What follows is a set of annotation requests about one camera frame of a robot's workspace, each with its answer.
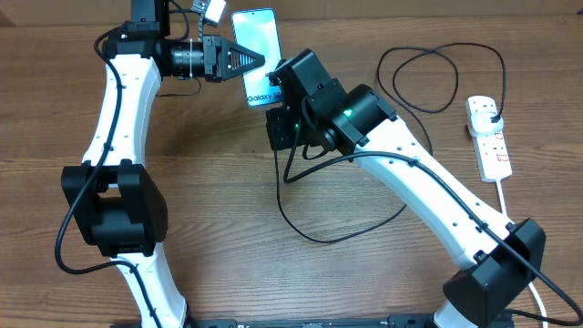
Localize blue Galaxy smartphone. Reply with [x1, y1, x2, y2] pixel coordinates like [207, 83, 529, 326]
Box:
[231, 7, 283, 108]

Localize black USB charger cable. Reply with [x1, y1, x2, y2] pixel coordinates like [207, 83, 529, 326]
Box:
[272, 42, 507, 244]

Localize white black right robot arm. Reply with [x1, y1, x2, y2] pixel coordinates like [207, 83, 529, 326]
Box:
[266, 49, 546, 327]

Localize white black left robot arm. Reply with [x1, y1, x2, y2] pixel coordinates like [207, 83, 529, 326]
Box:
[61, 0, 265, 327]

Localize white charger plug adapter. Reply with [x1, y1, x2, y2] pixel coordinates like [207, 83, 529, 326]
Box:
[468, 112, 504, 138]

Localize white power strip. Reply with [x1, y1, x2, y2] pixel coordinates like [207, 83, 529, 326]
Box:
[465, 96, 512, 182]

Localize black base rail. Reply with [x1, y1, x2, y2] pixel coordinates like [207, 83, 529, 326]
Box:
[186, 314, 435, 328]

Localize white power strip cord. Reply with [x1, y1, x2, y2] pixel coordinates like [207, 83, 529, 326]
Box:
[495, 179, 549, 328]

